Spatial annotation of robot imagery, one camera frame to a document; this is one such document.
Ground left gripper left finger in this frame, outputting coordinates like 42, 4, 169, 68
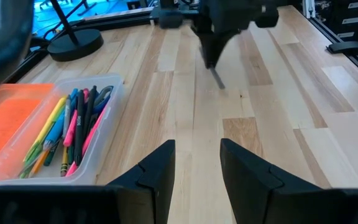
0, 139, 177, 224

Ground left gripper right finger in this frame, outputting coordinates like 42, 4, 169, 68
219, 138, 358, 224

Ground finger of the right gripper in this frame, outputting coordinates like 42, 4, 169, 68
194, 27, 214, 68
212, 29, 241, 68

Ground grey ballpoint pen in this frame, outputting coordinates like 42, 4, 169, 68
209, 66, 226, 90

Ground black pen with scale print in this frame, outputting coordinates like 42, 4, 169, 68
73, 98, 86, 167

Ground blue handled scissors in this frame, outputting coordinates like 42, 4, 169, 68
92, 85, 115, 115

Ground black clip pen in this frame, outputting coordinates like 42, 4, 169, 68
83, 85, 98, 139

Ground yellow highlighter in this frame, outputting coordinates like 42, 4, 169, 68
23, 95, 68, 162

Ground green pen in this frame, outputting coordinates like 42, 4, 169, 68
17, 123, 60, 180

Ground white globe lamp black base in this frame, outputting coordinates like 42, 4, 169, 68
47, 0, 104, 62

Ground black drawer cabinet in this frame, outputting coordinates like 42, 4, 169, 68
334, 0, 358, 40

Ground black frame bracket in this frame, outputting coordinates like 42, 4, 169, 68
326, 41, 358, 60

